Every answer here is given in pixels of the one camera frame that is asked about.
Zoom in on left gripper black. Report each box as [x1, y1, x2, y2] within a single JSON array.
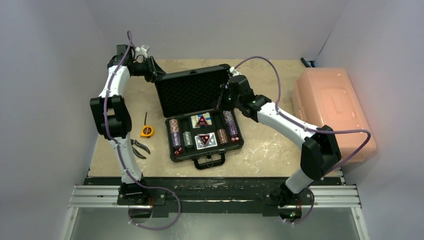
[[132, 56, 171, 83]]

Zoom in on brown poker chip stack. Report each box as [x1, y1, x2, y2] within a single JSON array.
[[217, 128, 229, 145]]

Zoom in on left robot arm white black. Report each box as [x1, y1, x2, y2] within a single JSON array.
[[89, 43, 168, 205]]

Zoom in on card deck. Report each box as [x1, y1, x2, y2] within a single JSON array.
[[190, 112, 213, 129], [194, 132, 218, 150]]

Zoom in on grey poker chip stack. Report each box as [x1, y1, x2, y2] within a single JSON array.
[[182, 131, 194, 149]]

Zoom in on black pliers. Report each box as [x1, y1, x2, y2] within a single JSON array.
[[130, 139, 151, 159]]

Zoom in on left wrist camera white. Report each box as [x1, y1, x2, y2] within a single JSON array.
[[134, 44, 151, 58]]

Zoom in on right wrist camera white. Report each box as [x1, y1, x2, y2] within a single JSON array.
[[228, 66, 242, 78]]

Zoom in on black poker set case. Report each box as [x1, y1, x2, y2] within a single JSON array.
[[154, 63, 244, 170]]

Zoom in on yellow tape measure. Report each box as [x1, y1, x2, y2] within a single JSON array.
[[140, 112, 155, 138]]

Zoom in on card deck lower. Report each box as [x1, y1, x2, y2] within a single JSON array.
[[194, 132, 218, 150]]

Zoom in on pink chip stack in case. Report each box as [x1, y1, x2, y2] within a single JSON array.
[[169, 118, 182, 149]]

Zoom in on blue clamp at wall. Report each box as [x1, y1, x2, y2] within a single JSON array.
[[300, 57, 315, 68]]

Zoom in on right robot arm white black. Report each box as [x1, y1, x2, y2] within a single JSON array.
[[219, 75, 342, 204]]

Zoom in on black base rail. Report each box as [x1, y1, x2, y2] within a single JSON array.
[[83, 177, 341, 220]]

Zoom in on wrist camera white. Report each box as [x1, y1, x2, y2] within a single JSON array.
[[228, 66, 242, 78], [134, 44, 151, 58]]

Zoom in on pink translucent plastic storage box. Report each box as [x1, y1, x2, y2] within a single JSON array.
[[291, 67, 378, 167]]

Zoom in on blue orange chip stack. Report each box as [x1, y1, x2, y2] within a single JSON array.
[[222, 110, 234, 123]]

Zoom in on card deck upper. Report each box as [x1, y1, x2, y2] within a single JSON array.
[[190, 112, 213, 129]]

